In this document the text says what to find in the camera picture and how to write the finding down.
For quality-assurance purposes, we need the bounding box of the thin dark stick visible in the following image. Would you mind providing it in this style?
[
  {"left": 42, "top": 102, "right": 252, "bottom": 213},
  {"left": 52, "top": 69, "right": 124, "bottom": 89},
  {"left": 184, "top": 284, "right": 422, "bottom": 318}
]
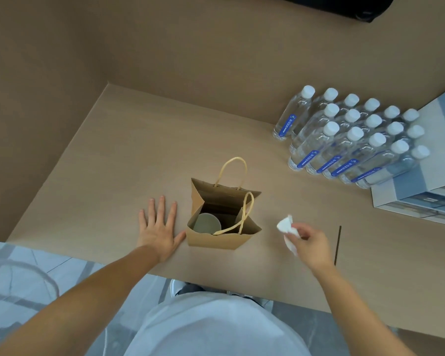
[{"left": 334, "top": 225, "right": 342, "bottom": 266}]

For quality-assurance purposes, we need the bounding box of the dark white-soled shoe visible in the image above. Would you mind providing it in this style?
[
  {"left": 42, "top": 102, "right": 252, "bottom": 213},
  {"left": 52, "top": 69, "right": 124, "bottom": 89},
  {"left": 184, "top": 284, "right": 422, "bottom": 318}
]
[{"left": 169, "top": 279, "right": 205, "bottom": 298}]

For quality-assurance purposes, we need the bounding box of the person's right forearm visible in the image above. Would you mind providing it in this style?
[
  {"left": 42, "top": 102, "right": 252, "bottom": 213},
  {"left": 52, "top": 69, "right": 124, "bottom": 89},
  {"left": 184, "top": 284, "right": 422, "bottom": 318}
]
[{"left": 311, "top": 265, "right": 418, "bottom": 356}]

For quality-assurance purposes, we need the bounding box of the black bag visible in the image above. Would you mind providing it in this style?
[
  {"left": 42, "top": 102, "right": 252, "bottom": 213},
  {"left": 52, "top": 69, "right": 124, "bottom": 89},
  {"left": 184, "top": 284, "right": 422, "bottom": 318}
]
[{"left": 270, "top": 0, "right": 397, "bottom": 23}]

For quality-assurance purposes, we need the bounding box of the grey-green round cup lid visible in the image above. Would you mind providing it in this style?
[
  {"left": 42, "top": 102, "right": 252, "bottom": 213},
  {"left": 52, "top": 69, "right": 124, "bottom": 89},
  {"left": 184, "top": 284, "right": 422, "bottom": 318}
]
[{"left": 192, "top": 213, "right": 222, "bottom": 235}]

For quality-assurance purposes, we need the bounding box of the white tissue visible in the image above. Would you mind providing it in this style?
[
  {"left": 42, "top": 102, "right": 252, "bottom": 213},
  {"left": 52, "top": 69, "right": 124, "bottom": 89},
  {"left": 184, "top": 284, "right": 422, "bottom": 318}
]
[{"left": 276, "top": 214, "right": 298, "bottom": 257}]

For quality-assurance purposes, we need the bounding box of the person's right hand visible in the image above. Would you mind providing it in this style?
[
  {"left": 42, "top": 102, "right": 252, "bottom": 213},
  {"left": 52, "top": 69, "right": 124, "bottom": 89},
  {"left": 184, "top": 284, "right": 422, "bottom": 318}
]
[{"left": 284, "top": 223, "right": 336, "bottom": 278}]

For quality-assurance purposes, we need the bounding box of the person's left hand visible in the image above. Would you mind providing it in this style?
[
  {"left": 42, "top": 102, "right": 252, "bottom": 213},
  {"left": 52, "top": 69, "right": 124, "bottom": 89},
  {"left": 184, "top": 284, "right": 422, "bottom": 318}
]
[{"left": 136, "top": 196, "right": 187, "bottom": 264}]

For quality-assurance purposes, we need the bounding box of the group of clear water bottles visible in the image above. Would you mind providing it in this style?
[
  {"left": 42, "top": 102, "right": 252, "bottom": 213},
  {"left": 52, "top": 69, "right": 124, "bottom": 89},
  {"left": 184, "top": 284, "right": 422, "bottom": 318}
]
[{"left": 272, "top": 85, "right": 431, "bottom": 190}]

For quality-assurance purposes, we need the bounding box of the person's white shirt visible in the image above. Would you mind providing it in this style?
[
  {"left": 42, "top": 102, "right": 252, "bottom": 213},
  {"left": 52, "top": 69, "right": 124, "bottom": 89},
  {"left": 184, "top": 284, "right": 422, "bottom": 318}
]
[{"left": 124, "top": 291, "right": 312, "bottom": 356}]

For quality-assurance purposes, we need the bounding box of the person's left forearm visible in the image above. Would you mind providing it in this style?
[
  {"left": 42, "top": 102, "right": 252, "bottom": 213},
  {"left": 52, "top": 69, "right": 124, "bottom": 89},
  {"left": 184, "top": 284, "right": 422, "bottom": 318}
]
[{"left": 0, "top": 245, "right": 164, "bottom": 356}]

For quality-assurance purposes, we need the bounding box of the brown paper bag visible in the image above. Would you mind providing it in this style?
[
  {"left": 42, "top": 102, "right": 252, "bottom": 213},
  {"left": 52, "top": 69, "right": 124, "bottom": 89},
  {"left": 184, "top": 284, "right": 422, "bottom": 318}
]
[{"left": 186, "top": 156, "right": 263, "bottom": 251}]

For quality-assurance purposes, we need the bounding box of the blue and white cardboard box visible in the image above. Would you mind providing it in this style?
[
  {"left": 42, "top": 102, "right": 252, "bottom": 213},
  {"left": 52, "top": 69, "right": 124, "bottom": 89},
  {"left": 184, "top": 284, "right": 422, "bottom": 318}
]
[{"left": 370, "top": 83, "right": 445, "bottom": 229}]

